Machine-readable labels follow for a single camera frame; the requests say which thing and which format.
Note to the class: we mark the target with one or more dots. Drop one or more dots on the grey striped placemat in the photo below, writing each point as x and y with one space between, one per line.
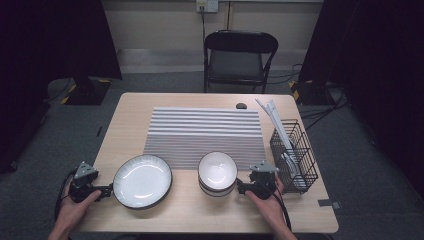
200 133

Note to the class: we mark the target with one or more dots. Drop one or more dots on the black stand base yellow tape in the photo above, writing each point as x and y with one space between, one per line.
311 93
86 91

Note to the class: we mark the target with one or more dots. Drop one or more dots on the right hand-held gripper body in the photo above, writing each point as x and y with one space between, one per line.
263 181

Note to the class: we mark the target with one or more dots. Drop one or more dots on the person's left hand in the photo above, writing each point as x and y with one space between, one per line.
71 213

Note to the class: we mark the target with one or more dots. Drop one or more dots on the dark curtain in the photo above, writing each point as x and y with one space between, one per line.
376 66
40 50

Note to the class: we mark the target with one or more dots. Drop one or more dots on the black folding chair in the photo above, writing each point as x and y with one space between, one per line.
238 63

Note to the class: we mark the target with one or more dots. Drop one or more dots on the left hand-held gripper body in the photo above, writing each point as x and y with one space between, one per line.
83 190

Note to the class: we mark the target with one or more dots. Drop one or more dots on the thin wall conduit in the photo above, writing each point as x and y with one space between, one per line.
228 16

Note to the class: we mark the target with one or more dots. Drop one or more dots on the person's right hand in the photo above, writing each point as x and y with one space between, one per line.
268 208

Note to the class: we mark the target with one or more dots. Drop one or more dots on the black marker pen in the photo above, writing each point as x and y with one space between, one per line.
99 131

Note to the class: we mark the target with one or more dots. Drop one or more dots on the white spoon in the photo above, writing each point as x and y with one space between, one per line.
290 163

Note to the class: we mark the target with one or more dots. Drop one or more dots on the grey tape strip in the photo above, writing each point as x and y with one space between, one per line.
328 203

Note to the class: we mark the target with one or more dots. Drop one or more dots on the white plate dark rim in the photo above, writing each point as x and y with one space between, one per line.
141 181

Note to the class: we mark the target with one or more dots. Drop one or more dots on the white wall outlet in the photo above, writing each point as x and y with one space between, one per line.
207 5

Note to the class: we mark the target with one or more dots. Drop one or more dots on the bundle of white chopsticks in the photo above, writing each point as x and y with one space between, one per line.
276 120

